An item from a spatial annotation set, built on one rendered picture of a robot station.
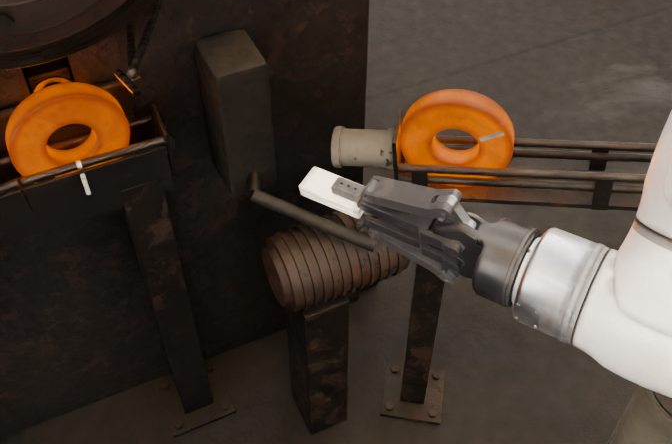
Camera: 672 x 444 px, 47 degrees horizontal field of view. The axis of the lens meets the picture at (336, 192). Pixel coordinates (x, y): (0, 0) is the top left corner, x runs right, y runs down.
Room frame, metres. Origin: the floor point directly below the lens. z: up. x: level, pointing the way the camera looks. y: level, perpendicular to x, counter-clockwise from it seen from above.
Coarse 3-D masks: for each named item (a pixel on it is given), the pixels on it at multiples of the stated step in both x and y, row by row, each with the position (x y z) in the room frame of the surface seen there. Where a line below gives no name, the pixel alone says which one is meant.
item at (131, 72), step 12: (156, 0) 0.88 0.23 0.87; (156, 12) 0.84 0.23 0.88; (132, 24) 0.83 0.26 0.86; (132, 36) 0.79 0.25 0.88; (144, 36) 0.77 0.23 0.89; (132, 48) 0.75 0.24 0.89; (144, 48) 0.74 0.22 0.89; (132, 60) 0.71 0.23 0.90; (120, 72) 0.72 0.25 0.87; (132, 72) 0.68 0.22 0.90; (132, 84) 0.70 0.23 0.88
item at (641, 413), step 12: (636, 396) 0.53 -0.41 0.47; (648, 396) 0.50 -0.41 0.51; (660, 396) 0.50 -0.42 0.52; (636, 408) 0.51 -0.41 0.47; (648, 408) 0.49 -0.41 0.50; (660, 408) 0.48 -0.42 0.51; (624, 420) 0.52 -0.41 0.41; (636, 420) 0.50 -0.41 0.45; (648, 420) 0.49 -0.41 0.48; (660, 420) 0.47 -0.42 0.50; (612, 432) 0.54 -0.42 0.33; (624, 432) 0.51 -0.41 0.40; (636, 432) 0.49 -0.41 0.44; (648, 432) 0.48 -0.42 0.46; (660, 432) 0.47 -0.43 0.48
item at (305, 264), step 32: (352, 224) 0.79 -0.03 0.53; (288, 256) 0.72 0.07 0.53; (320, 256) 0.73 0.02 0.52; (352, 256) 0.74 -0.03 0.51; (384, 256) 0.75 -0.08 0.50; (288, 288) 0.69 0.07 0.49; (320, 288) 0.70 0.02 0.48; (352, 288) 0.72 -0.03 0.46; (288, 320) 0.77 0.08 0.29; (320, 320) 0.71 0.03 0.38; (288, 352) 0.78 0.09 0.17; (320, 352) 0.71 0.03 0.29; (320, 384) 0.71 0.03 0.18; (320, 416) 0.71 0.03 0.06
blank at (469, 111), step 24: (432, 96) 0.80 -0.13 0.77; (456, 96) 0.79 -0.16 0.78; (480, 96) 0.79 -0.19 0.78; (408, 120) 0.79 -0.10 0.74; (432, 120) 0.78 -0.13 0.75; (456, 120) 0.77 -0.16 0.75; (480, 120) 0.77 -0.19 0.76; (504, 120) 0.77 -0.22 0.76; (408, 144) 0.79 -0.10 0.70; (432, 144) 0.79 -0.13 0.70; (480, 144) 0.76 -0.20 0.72; (504, 144) 0.76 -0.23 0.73
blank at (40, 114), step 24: (48, 96) 0.75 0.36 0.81; (72, 96) 0.75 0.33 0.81; (96, 96) 0.77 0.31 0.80; (24, 120) 0.72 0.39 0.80; (48, 120) 0.74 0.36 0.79; (72, 120) 0.75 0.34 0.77; (96, 120) 0.76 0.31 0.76; (120, 120) 0.78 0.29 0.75; (24, 144) 0.72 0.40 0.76; (96, 144) 0.76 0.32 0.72; (120, 144) 0.77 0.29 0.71; (24, 168) 0.71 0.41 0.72; (48, 168) 0.73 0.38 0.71
